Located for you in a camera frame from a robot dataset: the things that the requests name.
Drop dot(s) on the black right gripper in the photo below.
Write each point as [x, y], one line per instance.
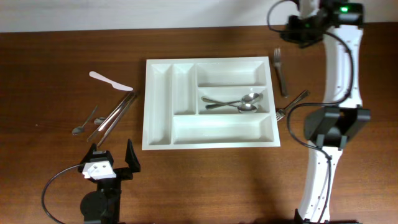
[291, 32]

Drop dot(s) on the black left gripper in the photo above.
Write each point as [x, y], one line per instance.
[127, 173]

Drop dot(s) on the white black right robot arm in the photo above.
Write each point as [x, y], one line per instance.
[338, 118]

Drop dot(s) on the steel kitchen tongs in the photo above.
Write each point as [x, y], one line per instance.
[113, 118]

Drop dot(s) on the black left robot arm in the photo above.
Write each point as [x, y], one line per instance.
[102, 205]

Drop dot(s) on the pink plastic knife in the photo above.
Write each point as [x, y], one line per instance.
[114, 84]

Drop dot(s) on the small steel teaspoon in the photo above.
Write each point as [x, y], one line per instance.
[81, 129]
[99, 121]

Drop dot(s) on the white plastic cutlery tray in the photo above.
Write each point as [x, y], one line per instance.
[175, 117]

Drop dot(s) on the large steel spoon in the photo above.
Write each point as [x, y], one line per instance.
[250, 98]
[242, 108]

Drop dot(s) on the steel fork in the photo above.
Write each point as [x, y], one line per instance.
[283, 112]
[278, 66]

